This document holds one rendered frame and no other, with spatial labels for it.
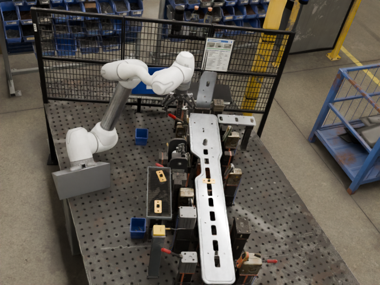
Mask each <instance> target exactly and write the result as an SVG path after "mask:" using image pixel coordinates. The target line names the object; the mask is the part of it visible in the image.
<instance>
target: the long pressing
mask: <svg viewBox="0 0 380 285"><path fill-rule="evenodd" d="M188 126H189V142H190V150H191V153H192V154H193V155H194V156H196V157H197V158H198V159H199V160H200V167H201V174H200V175H199V176H197V177H196V178H195V181H194V183H195V198H196V213H197V228H198V243H199V251H200V266H201V279H202V281H203V282H204V283H206V284H227V285H230V284H233V283H234V282H235V279H236V278H235V269H234V261H233V256H232V248H231V240H230V232H229V226H228V218H227V210H226V202H225V197H224V189H223V180H222V172H221V164H220V158H221V156H222V146H221V138H220V133H219V125H218V118H217V116H216V115H213V114H198V113H191V114H190V118H189V124H188ZM203 128H204V129H203ZM203 130H204V132H203ZM204 139H207V140H208V143H207V145H203V144H202V143H203V140H204ZM204 150H208V154H204ZM205 158H207V159H208V160H209V164H208V165H207V164H205V161H204V159H205ZM205 168H210V178H211V179H215V184H211V183H209V184H211V188H212V196H208V190H207V183H203V182H202V179H203V178H206V172H205ZM202 195H203V196H202ZM217 196H218V197H217ZM208 198H212V199H213V205H214V207H209V201H208ZM210 211H213V212H214V215H215V221H211V220H210ZM205 222H206V223H205ZM211 226H216V231H217V235H216V236H213V235H212V234H211ZM213 240H216V241H217V242H218V252H219V253H218V255H215V254H214V252H215V251H214V250H213ZM208 253H209V254H208ZM224 253H225V254H224ZM214 256H219V261H220V267H215V263H214Z"/></svg>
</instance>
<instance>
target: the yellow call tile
mask: <svg viewBox="0 0 380 285"><path fill-rule="evenodd" d="M153 235H156V236H164V235H165V226H164V225H154V226H153Z"/></svg>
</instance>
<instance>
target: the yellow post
mask: <svg viewBox="0 0 380 285"><path fill-rule="evenodd" d="M286 2H287V0H270V2H269V6H268V9H267V13H266V17H265V21H264V24H263V27H262V28H264V29H276V30H278V29H279V26H280V21H281V18H282V13H283V10H284V7H285V5H286ZM270 34H271V33H268V35H267V33H265V34H264V33H261V37H260V40H259V42H260V43H261V42H262V43H267V44H268V41H269V44H268V46H267V44H265V45H264V44H259V43H258V47H257V48H258V49H257V51H256V54H258V52H259V48H260V46H261V49H263V47H264V49H266V48H267V49H270V51H269V50H263V52H262V50H261V49H260V52H259V56H258V55H255V58H254V60H258V61H257V62H256V61H253V66H252V69H251V71H253V70H254V71H260V72H262V71H263V70H264V72H266V69H267V65H268V62H264V61H266V59H267V61H269V59H270V56H268V57H267V56H265V57H264V55H268V52H269V55H271V52H272V49H273V46H274V45H272V44H274V42H275V38H274V39H272V38H270V40H269V38H267V39H266V38H263V36H264V37H266V36H267V37H273V35H274V34H271V36H270ZM262 38H263V40H262ZM265 40H266V42H265ZM272 40H273V41H272ZM271 42H272V44H270V43H271ZM270 46H271V48H270ZM265 51H266V53H265ZM261 54H262V56H260V55H261ZM257 56H258V58H257ZM260 58H261V61H260V63H259V60H260ZM263 58H264V61H263V63H262V60H263ZM265 63H266V64H265ZM255 64H256V66H255ZM258 64H259V66H261V65H262V66H264V65H265V68H264V67H257V66H258ZM254 66H255V69H254ZM257 68H258V70H257ZM260 69H261V70H260ZM251 78H252V80H251ZM260 79H261V81H260ZM248 81H252V82H253V81H254V82H261V83H260V84H259V83H257V84H256V83H252V82H251V84H250V82H248V84H247V87H246V90H245V91H246V92H245V94H244V96H245V97H244V98H243V101H248V104H247V102H242V104H241V105H242V106H252V105H253V107H255V105H256V103H255V102H256V101H257V98H255V100H254V98H251V97H252V96H253V97H255V96H256V97H258V94H259V93H257V94H256V93H254V94H253V93H251V95H250V91H251V89H252V91H251V92H260V87H261V85H262V81H263V78H260V77H259V78H258V80H257V77H255V79H254V77H249V79H248ZM249 85H250V87H252V85H253V87H255V86H256V87H259V88H258V90H257V88H255V90H254V88H250V87H248V86H249ZM258 85H259V86H258ZM248 89H249V90H248ZM247 91H249V92H248V94H247ZM249 95H250V98H249ZM246 96H247V98H246ZM245 99H246V100H245ZM248 99H249V100H248ZM251 99H252V101H251ZM254 101H255V102H254ZM250 102H251V105H250ZM253 102H254V103H253ZM244 103H245V105H244ZM252 114H253V113H243V115H244V116H252Z"/></svg>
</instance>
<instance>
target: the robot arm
mask: <svg viewBox="0 0 380 285"><path fill-rule="evenodd" d="M194 68H195V60H194V56H193V55H192V54H191V53H189V52H187V51H182V52H180V53H179V54H178V56H177V57H176V61H175V62H174V63H173V64H172V66H171V67H169V68H165V69H163V70H160V71H156V72H155V73H154V74H153V75H152V76H150V75H149V73H148V67H147V65H146V64H145V63H144V62H142V61H140V60H138V59H125V60H122V61H116V62H112V63H107V64H105V65H104V66H103V67H102V68H101V75H102V76H103V77H104V78H105V79H107V80H114V81H119V83H118V85H117V86H116V89H115V92H114V94H113V96H112V98H111V100H110V103H109V105H108V107H107V109H106V112H105V114H104V116H103V118H102V121H101V122H98V123H97V124H96V125H95V126H94V128H93V129H92V130H91V131H90V132H87V130H86V129H85V128H83V127H77V128H73V129H70V130H68V132H67V134H66V148H67V153H68V157H69V159H70V164H71V167H70V168H69V169H70V171H75V170H79V169H84V168H87V167H92V166H97V163H95V162H94V160H93V156H92V154H93V153H99V152H103V151H106V150H109V149H111V148H112V147H114V146H115V144H116V143H117V141H118V134H117V132H116V129H115V125H116V123H117V121H118V119H119V117H120V115H121V113H122V111H123V108H124V106H125V104H126V102H127V100H128V98H129V95H130V93H131V91H132V89H133V88H135V87H136V86H137V85H138V84H139V83H140V82H141V81H142V82H143V83H144V84H146V85H148V86H151V87H152V90H153V92H154V93H156V94H157V95H165V94H168V95H167V96H166V97H165V98H164V100H163V101H162V102H161V105H162V106H164V111H166V112H165V116H167V108H168V105H169V104H170V103H172V102H173V101H175V100H181V101H182V100H184V101H185V102H186V103H187V104H188V105H189V113H188V117H189V118H190V114H191V113H192V112H193V108H196V107H197V106H196V103H195V100H194V98H193V94H192V93H190V94H188V89H189V86H190V83H191V78H192V76H193V72H194ZM173 90H174V93H172V91H173ZM172 95H173V97H172V98H171V99H169V98H170V97H171V96H172ZM188 96H189V97H190V98H191V101H192V103H193V104H192V103H191V102H190V101H189V99H188V98H187V97H188ZM168 99H169V100H168Z"/></svg>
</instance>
